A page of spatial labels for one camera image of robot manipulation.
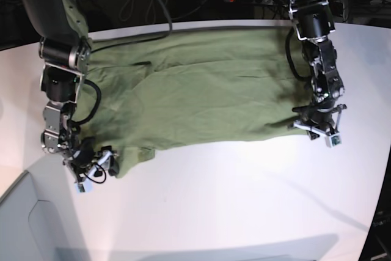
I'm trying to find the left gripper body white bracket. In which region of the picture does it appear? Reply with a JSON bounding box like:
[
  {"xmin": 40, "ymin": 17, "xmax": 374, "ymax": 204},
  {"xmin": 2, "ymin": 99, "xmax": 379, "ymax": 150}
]
[{"xmin": 288, "ymin": 104, "xmax": 347, "ymax": 148}]

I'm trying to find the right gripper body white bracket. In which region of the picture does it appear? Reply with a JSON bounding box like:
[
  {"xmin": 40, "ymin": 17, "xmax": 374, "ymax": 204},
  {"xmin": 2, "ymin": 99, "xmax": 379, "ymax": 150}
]
[{"xmin": 63, "ymin": 146, "xmax": 118, "ymax": 193}]

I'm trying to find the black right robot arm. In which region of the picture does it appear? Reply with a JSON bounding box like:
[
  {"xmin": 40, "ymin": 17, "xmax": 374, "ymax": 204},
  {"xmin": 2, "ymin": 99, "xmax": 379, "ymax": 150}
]
[{"xmin": 22, "ymin": 0, "xmax": 119, "ymax": 193}]

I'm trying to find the green T-shirt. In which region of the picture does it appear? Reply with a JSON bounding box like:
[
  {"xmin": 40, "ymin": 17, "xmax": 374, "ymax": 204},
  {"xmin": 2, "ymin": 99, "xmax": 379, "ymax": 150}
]
[{"xmin": 57, "ymin": 0, "xmax": 318, "ymax": 180}]

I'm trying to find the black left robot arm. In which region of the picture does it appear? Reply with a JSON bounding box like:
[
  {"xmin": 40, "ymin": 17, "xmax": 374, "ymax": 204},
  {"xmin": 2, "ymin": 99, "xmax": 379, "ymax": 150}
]
[{"xmin": 285, "ymin": 0, "xmax": 346, "ymax": 148}]

